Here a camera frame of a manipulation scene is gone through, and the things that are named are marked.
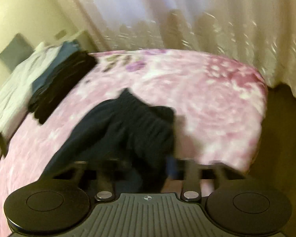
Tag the folded blue jeans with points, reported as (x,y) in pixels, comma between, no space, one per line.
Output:
(54,71)

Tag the sheer pale curtain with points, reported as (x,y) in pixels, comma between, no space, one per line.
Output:
(199,12)

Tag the grey pillow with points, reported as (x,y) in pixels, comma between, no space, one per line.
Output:
(14,50)

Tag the navy blue pants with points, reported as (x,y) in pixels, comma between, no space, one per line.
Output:
(128,133)

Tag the white duvet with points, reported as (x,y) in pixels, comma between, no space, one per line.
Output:
(12,91)

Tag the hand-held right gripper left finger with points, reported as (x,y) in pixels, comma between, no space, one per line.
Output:
(105,177)

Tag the folded dark clothes stack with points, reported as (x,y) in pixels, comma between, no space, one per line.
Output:
(64,84)

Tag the wall socket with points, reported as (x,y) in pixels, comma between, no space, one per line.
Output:
(60,33)

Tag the pink floral blanket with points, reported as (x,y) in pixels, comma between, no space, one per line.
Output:
(187,98)

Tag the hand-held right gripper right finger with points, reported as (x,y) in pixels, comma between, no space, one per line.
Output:
(172,169)

